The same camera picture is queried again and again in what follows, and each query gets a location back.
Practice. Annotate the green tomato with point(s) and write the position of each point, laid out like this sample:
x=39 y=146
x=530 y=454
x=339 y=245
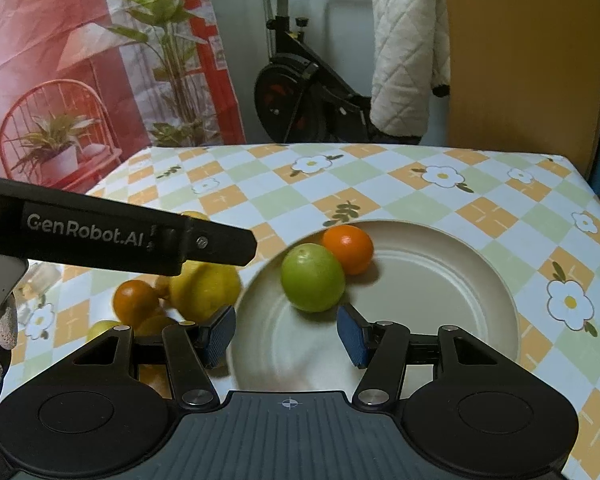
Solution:
x=312 y=278
x=100 y=327

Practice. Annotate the wooden board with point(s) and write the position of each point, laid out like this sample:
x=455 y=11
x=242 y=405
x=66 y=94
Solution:
x=525 y=77

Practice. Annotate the red printed backdrop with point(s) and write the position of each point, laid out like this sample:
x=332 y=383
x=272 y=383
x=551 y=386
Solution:
x=87 y=84

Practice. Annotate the clear plastic wrapper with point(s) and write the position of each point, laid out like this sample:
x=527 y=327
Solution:
x=40 y=277

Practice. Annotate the green tomato front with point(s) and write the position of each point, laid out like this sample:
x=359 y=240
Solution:
x=312 y=278

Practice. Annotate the small brown longan rear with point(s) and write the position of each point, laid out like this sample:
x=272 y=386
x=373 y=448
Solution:
x=162 y=286

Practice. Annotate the orange yellow tomato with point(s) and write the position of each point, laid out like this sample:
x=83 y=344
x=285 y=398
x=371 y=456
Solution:
x=153 y=327

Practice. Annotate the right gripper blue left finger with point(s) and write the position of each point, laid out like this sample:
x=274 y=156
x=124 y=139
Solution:
x=192 y=350

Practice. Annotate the white quilted blanket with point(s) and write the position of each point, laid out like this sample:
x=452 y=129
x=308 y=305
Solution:
x=412 y=61

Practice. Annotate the beige round plate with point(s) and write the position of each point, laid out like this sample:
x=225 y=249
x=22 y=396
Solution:
x=420 y=277

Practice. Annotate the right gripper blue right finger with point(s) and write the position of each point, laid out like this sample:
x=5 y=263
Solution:
x=378 y=348

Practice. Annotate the black exercise bike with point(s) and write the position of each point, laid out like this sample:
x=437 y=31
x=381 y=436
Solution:
x=300 y=98

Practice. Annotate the dark orange tomato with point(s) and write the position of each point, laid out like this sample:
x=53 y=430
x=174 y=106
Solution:
x=135 y=301

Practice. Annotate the yellow lemon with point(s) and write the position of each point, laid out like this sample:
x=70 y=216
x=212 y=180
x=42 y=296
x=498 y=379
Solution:
x=195 y=215
x=202 y=289

